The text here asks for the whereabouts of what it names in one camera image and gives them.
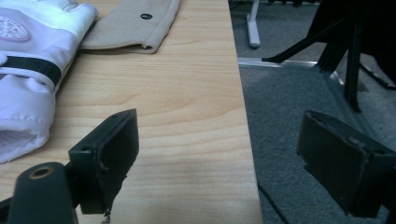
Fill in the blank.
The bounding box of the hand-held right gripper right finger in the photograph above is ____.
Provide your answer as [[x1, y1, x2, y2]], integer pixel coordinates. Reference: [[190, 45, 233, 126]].
[[296, 109, 396, 218]]

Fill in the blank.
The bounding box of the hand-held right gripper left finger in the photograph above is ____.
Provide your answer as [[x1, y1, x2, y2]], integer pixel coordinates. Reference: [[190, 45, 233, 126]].
[[68, 108, 140, 217]]

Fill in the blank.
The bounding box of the white desk frame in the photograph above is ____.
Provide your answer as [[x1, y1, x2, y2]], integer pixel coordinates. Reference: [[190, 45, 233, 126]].
[[246, 0, 262, 49]]

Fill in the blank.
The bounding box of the metal floor rail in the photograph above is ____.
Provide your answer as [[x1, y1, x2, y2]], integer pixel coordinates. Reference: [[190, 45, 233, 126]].
[[237, 56, 319, 70]]

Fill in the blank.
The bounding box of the black tripod stand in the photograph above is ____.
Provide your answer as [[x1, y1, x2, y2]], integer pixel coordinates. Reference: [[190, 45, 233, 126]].
[[261, 0, 396, 114]]

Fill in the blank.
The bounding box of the beige knit glove black dot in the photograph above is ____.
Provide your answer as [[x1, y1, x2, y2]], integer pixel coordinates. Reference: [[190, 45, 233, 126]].
[[78, 0, 181, 55]]

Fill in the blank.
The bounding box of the white and purple ski glove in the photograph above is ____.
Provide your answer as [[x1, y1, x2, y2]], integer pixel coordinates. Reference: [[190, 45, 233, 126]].
[[0, 0, 99, 164]]

